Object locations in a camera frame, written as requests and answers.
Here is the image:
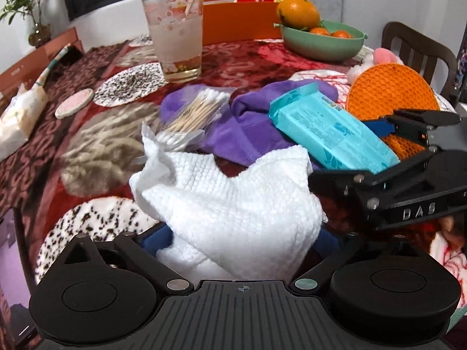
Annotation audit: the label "white knitted cloth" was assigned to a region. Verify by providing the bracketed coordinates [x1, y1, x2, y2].
[129, 127, 327, 283]

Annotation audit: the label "orange silicone round mat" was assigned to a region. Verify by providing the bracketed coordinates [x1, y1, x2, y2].
[344, 62, 442, 162]

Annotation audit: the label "white pink plush bunny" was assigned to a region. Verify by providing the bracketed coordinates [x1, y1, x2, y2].
[346, 48, 404, 85]

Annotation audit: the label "teal wet wipes pack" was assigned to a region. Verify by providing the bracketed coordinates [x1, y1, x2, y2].
[268, 82, 400, 174]

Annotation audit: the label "dark wooden chair right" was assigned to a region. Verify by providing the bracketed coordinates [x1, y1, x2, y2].
[381, 21, 458, 106]

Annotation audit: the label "small tangerine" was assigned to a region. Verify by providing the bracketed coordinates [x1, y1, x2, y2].
[309, 27, 331, 36]
[331, 30, 354, 39]

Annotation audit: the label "green fruit bowl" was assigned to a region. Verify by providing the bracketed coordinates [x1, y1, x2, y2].
[274, 20, 368, 62]

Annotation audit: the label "cotton swabs bag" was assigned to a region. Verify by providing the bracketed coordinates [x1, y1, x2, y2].
[156, 85, 235, 152]

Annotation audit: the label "purple cloth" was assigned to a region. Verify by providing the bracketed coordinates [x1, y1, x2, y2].
[159, 79, 340, 169]

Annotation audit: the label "large orange fruit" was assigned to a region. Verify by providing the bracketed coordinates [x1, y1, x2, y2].
[276, 0, 320, 30]

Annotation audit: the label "smartphone on table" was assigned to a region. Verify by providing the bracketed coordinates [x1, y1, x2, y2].
[0, 209, 35, 349]

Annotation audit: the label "round pink white coaster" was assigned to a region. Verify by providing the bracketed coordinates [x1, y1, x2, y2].
[55, 89, 94, 119]

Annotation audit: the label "white tissue pack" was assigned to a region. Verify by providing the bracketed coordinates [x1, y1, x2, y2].
[0, 85, 49, 160]

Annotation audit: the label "orange storage box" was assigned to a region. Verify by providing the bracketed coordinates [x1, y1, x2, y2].
[203, 0, 281, 46]

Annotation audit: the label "stacked brown gift boxes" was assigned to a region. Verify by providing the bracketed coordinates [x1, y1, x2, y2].
[0, 27, 83, 98]

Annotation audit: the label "glass cup with drink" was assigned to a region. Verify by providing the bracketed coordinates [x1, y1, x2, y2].
[142, 0, 203, 83]

